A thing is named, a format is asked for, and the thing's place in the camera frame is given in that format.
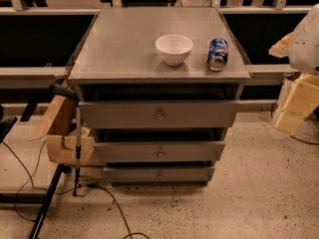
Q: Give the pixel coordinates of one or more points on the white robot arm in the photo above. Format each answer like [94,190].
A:
[301,47]

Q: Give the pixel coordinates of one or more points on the white bowl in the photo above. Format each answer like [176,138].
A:
[173,48]

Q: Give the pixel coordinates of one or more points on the open cardboard box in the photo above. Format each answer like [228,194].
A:
[56,126]

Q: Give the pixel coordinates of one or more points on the grey middle drawer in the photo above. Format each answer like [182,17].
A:
[159,151]

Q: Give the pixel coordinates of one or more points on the grey top drawer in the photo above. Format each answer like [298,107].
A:
[158,114]

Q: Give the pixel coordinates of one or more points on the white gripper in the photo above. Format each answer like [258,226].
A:
[306,47]

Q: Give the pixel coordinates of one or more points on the blue soda can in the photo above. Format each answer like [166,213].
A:
[217,54]

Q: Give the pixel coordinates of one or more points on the green-handled metal pole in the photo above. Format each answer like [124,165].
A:
[68,93]

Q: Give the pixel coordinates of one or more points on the grey drawer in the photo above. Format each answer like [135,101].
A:
[158,114]
[159,151]
[159,174]

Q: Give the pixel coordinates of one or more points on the grey three-drawer cabinet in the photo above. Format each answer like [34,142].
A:
[120,62]

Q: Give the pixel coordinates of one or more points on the black metal stand leg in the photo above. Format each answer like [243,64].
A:
[46,203]

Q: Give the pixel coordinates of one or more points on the grey bottom drawer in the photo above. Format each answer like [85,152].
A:
[159,174]

